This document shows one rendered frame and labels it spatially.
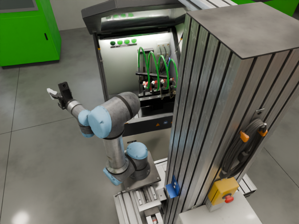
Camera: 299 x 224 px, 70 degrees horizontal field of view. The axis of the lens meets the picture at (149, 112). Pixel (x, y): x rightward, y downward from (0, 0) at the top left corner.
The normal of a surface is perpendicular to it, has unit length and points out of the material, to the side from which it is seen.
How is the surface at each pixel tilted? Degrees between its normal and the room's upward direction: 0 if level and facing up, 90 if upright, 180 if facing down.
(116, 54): 90
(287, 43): 0
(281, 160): 0
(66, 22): 90
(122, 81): 90
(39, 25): 90
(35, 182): 0
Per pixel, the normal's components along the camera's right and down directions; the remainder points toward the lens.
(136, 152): 0.10, -0.76
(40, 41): 0.23, 0.70
